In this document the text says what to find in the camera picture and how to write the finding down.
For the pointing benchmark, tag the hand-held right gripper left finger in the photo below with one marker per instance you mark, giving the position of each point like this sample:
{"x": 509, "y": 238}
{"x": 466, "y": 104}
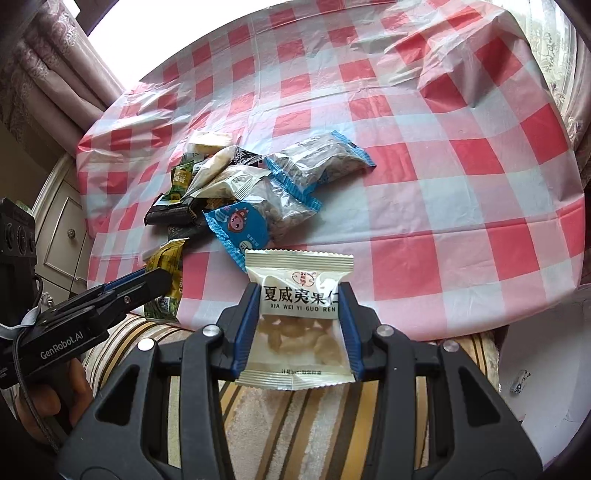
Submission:
{"x": 244, "y": 325}

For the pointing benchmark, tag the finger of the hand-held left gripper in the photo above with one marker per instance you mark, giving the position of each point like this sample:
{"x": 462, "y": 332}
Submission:
{"x": 147, "y": 284}
{"x": 129, "y": 280}

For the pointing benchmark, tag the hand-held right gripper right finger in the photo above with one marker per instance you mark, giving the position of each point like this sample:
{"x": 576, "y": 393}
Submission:
{"x": 348, "y": 332}

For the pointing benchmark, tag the yellow green snack packet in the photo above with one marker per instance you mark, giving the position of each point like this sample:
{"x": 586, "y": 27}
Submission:
{"x": 168, "y": 258}

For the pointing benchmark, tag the white nut snack packet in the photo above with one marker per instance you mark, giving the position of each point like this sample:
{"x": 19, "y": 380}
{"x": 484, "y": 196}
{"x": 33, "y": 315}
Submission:
{"x": 295, "y": 277}

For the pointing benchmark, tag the black cracker packet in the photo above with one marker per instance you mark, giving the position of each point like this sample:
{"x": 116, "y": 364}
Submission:
{"x": 168, "y": 213}

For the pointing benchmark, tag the person's left hand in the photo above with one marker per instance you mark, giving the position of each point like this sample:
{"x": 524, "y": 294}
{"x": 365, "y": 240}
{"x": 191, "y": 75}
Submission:
{"x": 79, "y": 383}

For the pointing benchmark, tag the dark snack packet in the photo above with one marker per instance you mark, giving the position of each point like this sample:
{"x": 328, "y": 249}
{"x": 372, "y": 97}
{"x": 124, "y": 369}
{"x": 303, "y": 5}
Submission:
{"x": 184, "y": 230}

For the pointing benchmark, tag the round cabinet knob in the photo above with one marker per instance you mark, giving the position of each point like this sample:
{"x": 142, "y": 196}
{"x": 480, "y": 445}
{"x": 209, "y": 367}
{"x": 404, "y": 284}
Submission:
{"x": 71, "y": 233}

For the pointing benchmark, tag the cream cabinet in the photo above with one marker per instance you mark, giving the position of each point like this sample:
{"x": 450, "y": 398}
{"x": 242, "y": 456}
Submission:
{"x": 62, "y": 207}

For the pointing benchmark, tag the blue cartoon snack packet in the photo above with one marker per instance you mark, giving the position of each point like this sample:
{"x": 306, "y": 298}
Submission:
{"x": 238, "y": 226}

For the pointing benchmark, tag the striped sofa cushion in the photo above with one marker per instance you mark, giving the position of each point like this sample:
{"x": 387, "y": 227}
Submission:
{"x": 286, "y": 424}

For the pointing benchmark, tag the white grey-label snack packet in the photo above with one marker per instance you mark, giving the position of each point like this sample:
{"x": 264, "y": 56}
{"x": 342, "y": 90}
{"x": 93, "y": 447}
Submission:
{"x": 240, "y": 182}

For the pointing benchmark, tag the long white snack packet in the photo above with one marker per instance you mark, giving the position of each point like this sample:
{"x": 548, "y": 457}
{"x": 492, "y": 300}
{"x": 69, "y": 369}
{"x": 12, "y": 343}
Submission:
{"x": 214, "y": 164}

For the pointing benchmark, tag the red white checked tablecloth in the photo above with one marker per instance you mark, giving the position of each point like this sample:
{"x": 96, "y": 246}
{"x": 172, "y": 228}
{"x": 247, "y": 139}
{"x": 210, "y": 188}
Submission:
{"x": 415, "y": 207}

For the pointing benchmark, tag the pale cake snack packet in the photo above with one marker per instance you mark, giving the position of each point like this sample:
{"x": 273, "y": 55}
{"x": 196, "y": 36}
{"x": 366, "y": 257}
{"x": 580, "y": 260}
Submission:
{"x": 210, "y": 140}

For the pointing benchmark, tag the small black snack packet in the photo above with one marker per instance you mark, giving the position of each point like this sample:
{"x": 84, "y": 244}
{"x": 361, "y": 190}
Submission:
{"x": 245, "y": 157}

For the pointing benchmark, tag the clear blue-edged snack packet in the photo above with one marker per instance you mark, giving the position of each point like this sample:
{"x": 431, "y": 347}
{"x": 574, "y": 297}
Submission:
{"x": 318, "y": 161}

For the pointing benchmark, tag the small crumpled wrapper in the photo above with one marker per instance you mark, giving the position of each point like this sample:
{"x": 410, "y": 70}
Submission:
{"x": 519, "y": 382}

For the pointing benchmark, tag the patterned grey curtain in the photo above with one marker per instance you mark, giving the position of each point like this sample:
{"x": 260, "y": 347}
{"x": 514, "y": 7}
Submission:
{"x": 46, "y": 69}

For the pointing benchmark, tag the pale floral curtain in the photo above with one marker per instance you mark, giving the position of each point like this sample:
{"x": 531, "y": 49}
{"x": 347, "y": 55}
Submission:
{"x": 558, "y": 69}

